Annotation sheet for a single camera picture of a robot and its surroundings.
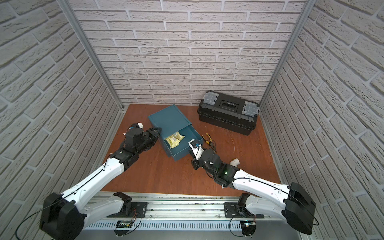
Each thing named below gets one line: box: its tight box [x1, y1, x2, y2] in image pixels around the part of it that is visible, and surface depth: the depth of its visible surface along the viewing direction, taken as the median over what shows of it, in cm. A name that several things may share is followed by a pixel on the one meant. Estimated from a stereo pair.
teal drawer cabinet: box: [148, 104, 203, 157], surface depth 84 cm
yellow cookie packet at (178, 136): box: [172, 131, 185, 141], surface depth 85 cm
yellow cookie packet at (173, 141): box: [163, 135, 181, 149], surface depth 81 cm
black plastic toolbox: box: [197, 90, 260, 136], surface depth 100 cm
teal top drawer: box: [167, 124, 204, 161], surface depth 82 cm
